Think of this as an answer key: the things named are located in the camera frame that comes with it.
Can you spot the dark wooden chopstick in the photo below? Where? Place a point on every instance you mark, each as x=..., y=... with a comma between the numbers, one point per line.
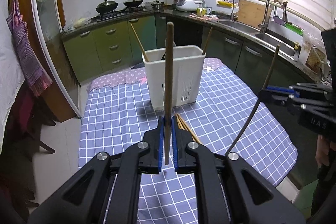
x=168, y=88

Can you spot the purple checkered apron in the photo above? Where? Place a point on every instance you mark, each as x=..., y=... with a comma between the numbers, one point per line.
x=36, y=76

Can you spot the light wooden chopstick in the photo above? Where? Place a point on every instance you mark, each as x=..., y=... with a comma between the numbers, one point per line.
x=139, y=43

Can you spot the steel kitchen faucet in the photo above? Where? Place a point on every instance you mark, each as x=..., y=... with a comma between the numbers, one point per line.
x=265, y=21

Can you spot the reddish wooden chopstick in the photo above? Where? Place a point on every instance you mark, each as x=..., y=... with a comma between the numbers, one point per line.
x=183, y=125

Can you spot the black wok with lid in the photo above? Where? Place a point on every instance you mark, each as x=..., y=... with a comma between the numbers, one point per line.
x=106, y=6

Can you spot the yellow mug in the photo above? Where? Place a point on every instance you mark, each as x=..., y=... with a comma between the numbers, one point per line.
x=201, y=12

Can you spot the right forearm dark sleeve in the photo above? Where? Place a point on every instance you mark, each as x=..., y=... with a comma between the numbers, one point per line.
x=323, y=204

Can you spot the blue checkered tablecloth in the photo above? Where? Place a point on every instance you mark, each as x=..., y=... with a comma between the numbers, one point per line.
x=118, y=112

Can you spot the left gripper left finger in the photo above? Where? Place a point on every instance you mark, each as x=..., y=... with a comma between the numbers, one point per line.
x=152, y=161

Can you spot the black wok with handle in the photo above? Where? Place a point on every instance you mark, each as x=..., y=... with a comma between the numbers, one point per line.
x=132, y=3

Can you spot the wooden cutting board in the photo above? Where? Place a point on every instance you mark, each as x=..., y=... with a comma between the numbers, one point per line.
x=250, y=13

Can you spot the glass sliding door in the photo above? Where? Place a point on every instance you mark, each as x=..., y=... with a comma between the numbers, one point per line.
x=62, y=96

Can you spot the stainless steel sink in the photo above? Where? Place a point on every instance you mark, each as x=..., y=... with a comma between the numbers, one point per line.
x=286, y=48

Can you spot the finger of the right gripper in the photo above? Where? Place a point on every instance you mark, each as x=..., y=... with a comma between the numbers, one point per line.
x=278, y=98
x=283, y=90

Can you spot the green lower cabinets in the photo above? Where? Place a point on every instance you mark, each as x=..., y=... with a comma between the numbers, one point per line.
x=110, y=46

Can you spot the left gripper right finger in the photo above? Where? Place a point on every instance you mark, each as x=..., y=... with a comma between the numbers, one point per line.
x=182, y=161

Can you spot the white plastic utensil holder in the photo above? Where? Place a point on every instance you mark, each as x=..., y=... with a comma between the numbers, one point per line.
x=188, y=64

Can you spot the light bamboo chopstick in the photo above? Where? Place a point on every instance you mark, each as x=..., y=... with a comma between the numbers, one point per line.
x=207, y=41

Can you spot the white rice cooker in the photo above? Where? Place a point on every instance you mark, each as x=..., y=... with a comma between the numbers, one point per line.
x=188, y=5

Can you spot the person's right hand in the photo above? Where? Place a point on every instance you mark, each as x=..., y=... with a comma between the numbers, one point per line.
x=322, y=151

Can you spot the small black pot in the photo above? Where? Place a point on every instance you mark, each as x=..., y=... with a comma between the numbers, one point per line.
x=157, y=5

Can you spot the brown wooden chopstick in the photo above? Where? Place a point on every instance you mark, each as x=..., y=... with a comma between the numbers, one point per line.
x=254, y=109

